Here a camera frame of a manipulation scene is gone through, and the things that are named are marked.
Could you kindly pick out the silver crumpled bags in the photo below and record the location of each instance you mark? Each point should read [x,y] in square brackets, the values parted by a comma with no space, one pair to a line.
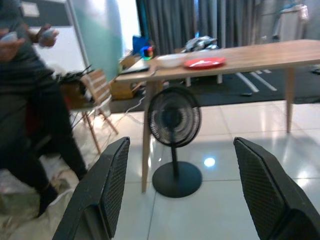
[202,43]

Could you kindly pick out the white bowl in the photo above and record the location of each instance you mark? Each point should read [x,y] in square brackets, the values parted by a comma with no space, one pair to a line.
[171,60]

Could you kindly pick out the black standing pedestal fan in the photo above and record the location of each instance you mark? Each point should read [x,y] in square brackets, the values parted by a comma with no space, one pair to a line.
[175,140]

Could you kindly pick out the colourful glowing gadget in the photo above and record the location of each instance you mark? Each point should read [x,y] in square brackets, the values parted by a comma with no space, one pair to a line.
[147,52]

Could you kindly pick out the white garment on hanger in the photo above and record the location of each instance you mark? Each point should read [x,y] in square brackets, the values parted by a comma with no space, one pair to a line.
[291,22]

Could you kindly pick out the blue bag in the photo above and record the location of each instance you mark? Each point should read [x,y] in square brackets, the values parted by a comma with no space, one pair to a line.
[138,45]

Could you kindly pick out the white whiteboard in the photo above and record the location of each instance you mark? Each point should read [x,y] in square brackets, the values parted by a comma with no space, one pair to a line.
[62,47]

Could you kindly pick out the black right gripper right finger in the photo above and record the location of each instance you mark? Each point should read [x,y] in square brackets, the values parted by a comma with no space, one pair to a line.
[270,195]

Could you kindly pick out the red plate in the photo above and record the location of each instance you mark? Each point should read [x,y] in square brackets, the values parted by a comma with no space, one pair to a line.
[204,62]

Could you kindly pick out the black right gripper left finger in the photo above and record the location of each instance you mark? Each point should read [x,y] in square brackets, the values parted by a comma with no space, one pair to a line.
[100,195]

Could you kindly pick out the cardboard box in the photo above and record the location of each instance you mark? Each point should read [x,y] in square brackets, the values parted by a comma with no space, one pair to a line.
[123,87]

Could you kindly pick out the seated person in dark clothes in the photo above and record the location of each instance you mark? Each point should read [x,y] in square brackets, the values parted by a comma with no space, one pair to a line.
[32,105]

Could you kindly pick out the grey curtain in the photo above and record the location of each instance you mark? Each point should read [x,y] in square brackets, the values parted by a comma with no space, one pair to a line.
[197,22]

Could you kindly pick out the wooden slatted chair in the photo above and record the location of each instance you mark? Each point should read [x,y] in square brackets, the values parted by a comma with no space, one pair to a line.
[97,100]

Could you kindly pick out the long wooden table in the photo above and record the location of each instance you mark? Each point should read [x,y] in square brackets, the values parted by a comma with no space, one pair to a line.
[237,60]

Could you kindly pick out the dark floor rug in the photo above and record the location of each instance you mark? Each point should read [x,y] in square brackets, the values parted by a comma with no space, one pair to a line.
[225,87]

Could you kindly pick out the black laptop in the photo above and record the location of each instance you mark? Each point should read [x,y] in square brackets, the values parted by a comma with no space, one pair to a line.
[136,68]

